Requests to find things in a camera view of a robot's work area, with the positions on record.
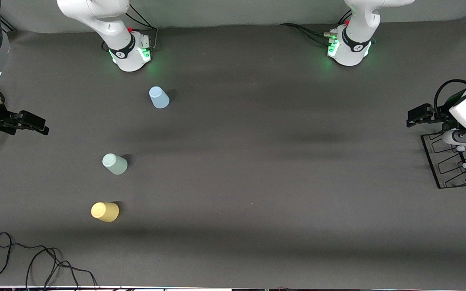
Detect thin black loose cable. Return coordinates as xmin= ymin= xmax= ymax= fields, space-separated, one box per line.
xmin=0 ymin=232 xmax=98 ymax=289

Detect yellow plastic cup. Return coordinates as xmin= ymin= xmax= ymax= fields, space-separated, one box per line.
xmin=91 ymin=202 xmax=119 ymax=223

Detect light blue plastic cup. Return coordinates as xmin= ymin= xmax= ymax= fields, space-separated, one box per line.
xmin=149 ymin=86 xmax=170 ymax=109

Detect black frame rail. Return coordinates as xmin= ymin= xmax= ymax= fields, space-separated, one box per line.
xmin=0 ymin=14 xmax=17 ymax=33

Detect black left arm base cables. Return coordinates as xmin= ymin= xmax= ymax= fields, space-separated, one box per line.
xmin=280 ymin=10 xmax=353 ymax=46

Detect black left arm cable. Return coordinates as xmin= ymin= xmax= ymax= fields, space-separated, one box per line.
xmin=434 ymin=79 xmax=466 ymax=122

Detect pale green plastic cup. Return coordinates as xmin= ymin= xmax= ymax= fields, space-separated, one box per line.
xmin=102 ymin=153 xmax=128 ymax=175

